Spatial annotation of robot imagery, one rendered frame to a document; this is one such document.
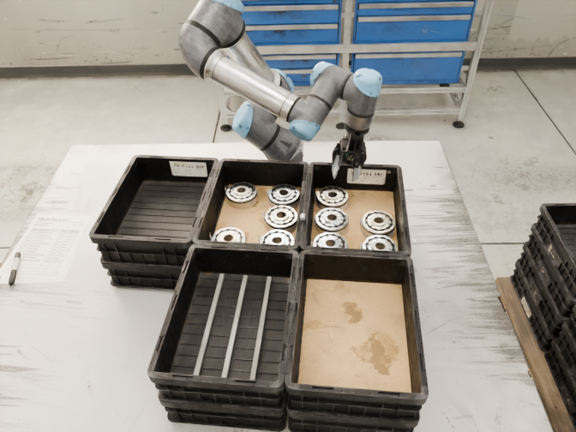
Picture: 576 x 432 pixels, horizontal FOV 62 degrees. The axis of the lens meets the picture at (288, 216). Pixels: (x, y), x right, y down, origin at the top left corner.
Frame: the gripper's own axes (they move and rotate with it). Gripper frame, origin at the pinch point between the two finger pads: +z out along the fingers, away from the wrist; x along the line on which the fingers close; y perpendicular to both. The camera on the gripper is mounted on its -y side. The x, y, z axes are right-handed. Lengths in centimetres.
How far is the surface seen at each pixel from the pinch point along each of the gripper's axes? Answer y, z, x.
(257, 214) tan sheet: 7.4, 15.0, -25.5
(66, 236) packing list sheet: 9, 37, -91
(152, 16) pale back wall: -252, 64, -142
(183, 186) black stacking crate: -5, 19, -53
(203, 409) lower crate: 71, 18, -29
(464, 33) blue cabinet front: -184, 19, 77
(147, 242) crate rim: 31, 9, -53
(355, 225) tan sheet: 10.1, 11.0, 5.5
